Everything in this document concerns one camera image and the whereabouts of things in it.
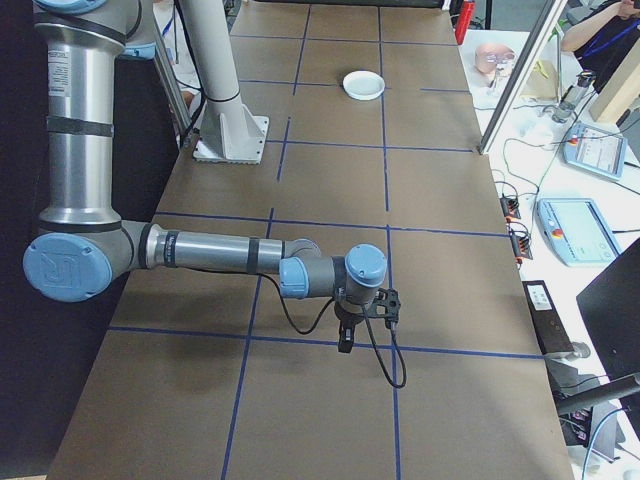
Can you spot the white plate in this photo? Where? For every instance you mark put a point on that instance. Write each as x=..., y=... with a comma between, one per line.
x=364, y=82

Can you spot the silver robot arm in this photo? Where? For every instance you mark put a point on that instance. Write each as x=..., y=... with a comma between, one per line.
x=80, y=125

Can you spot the black connector block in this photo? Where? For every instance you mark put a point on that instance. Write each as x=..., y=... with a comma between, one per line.
x=510, y=207
x=521, y=247

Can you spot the black box with white label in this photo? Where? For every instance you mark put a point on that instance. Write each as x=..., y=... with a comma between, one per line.
x=547, y=320

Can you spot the blue teach pendant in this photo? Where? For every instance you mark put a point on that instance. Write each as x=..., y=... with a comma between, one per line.
x=597, y=150
x=580, y=230

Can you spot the black computer monitor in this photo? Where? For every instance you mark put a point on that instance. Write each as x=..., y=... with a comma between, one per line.
x=615, y=310

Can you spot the pink bowl with clear cubes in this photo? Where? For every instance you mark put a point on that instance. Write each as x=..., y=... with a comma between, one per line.
x=492, y=62

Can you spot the clear glass bottle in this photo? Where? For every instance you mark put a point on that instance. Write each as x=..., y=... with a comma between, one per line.
x=572, y=97

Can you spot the person in white coat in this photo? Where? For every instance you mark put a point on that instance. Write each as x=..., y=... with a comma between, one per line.
x=175, y=50

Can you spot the red cylinder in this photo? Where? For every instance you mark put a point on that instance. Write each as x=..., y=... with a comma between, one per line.
x=468, y=15

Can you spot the person in black shirt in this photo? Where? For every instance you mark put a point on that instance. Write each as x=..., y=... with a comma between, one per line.
x=605, y=35

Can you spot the white pedestal column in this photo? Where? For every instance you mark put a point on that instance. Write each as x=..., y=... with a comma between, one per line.
x=220, y=75

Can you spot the aluminium frame bar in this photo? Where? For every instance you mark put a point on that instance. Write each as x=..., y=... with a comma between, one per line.
x=172, y=85

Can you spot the aluminium profile post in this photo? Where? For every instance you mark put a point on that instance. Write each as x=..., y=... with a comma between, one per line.
x=520, y=80

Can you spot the black frame cover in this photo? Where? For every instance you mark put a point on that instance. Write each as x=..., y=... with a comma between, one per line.
x=15, y=350

